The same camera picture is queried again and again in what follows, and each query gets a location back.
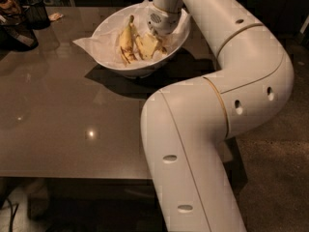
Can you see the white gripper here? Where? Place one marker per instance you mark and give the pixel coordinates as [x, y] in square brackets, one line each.
[161, 22]

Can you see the small spotted banana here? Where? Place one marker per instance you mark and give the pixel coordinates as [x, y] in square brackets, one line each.
[138, 42]

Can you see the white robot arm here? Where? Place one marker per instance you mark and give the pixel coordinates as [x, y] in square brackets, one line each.
[183, 123]

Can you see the small banana piece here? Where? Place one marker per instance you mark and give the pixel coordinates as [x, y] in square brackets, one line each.
[163, 51]

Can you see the large yellow banana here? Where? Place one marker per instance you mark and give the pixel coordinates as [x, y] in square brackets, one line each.
[126, 43]

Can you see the white bowl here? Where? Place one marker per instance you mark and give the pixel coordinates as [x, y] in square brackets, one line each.
[107, 34]

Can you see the white paper liner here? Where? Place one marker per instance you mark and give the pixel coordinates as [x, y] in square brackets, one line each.
[124, 42]

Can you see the small wrapped packet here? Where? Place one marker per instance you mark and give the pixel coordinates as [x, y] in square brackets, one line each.
[55, 16]

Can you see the black mesh pen cup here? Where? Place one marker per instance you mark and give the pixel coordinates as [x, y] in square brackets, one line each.
[36, 14]

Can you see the black mesh basket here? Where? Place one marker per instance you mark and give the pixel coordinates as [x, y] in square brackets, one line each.
[20, 35]

